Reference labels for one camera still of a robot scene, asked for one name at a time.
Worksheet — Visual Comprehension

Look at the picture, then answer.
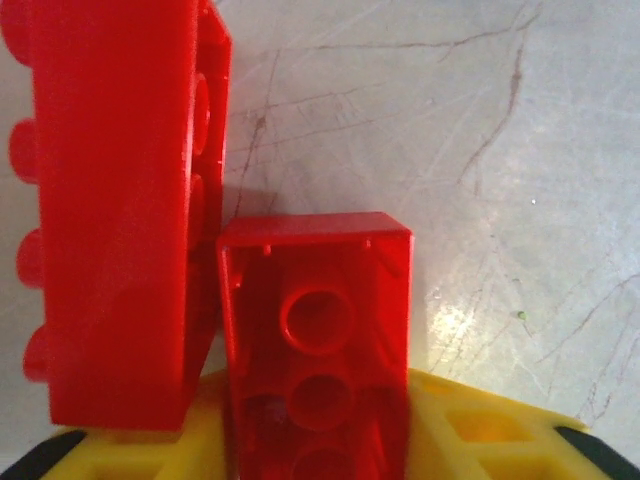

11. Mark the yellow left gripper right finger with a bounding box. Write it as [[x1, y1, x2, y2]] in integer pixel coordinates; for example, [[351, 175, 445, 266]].
[[409, 368, 640, 480]]

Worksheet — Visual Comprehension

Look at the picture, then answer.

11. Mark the long red lego brick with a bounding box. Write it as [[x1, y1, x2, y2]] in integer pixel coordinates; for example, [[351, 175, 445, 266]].
[[215, 212, 416, 480], [0, 0, 235, 444]]

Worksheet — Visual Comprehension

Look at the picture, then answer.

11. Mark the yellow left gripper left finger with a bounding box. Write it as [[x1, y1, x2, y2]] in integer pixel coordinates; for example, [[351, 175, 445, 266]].
[[9, 369, 234, 480]]

